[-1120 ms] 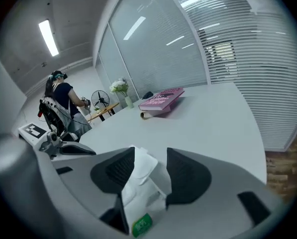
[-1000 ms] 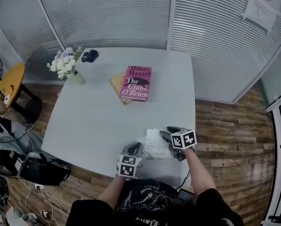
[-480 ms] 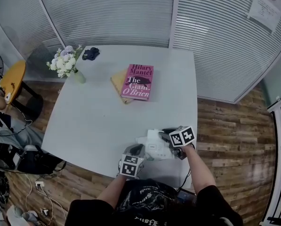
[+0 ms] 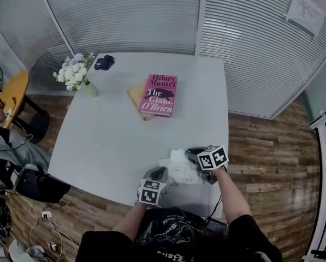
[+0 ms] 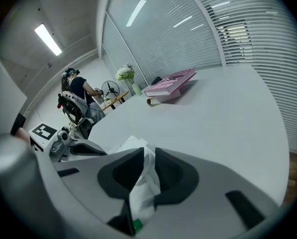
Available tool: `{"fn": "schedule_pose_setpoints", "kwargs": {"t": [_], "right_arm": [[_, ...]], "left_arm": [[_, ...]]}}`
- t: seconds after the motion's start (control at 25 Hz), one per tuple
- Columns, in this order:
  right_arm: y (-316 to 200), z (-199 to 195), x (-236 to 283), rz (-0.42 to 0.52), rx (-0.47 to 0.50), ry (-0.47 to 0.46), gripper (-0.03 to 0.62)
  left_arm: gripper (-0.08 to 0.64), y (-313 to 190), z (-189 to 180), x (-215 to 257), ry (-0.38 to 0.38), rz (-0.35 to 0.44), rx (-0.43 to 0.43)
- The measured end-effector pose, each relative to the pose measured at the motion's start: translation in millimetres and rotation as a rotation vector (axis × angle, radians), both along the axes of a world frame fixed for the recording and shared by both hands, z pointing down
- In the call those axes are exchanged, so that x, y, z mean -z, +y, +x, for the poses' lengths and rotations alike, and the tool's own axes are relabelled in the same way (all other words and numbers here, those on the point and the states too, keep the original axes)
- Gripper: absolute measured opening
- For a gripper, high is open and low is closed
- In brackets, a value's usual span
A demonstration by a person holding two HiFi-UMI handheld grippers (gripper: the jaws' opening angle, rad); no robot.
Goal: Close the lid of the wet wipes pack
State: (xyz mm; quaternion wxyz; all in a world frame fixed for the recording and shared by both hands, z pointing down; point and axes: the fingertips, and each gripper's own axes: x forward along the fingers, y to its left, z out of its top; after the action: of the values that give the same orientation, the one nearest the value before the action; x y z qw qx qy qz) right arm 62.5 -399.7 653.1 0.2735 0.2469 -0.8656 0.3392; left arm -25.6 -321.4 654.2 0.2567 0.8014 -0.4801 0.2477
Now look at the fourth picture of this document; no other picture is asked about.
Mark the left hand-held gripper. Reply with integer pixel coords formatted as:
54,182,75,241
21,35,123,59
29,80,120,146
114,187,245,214
137,166,168,207

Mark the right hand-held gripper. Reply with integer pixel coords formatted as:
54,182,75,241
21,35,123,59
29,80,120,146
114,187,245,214
185,145,229,186

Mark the person's left forearm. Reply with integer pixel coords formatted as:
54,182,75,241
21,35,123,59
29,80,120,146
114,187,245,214
112,202,159,241

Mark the person's right forearm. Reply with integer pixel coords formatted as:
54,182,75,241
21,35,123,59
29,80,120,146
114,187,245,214
214,167,253,227

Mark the pink book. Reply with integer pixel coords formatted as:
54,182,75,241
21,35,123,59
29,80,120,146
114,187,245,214
139,74,179,118

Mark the person's black printed shirt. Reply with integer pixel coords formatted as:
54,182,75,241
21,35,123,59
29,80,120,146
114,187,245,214
74,206,283,262

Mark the black box device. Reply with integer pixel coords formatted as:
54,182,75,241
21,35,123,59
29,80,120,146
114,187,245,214
205,218,230,238

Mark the pale green vase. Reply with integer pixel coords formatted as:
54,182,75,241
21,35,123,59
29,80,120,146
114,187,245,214
83,81,99,99

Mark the black bag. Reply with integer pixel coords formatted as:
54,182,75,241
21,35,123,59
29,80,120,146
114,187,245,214
14,163,72,204

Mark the black cloth bundle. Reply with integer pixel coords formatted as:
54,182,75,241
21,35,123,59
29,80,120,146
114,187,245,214
94,55,115,72

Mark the white and lilac flower bouquet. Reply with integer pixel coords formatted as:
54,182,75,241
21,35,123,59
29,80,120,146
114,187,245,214
52,52,96,92

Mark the round yellow wooden table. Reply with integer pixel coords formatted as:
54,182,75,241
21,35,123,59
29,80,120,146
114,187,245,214
0,70,50,145

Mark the white paper notice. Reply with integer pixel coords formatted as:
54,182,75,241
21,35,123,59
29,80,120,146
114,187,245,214
284,0,326,39

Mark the black cable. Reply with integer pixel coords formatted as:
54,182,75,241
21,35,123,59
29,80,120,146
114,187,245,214
208,194,223,220

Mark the white cable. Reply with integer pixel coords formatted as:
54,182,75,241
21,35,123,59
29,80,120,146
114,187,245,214
4,189,79,256

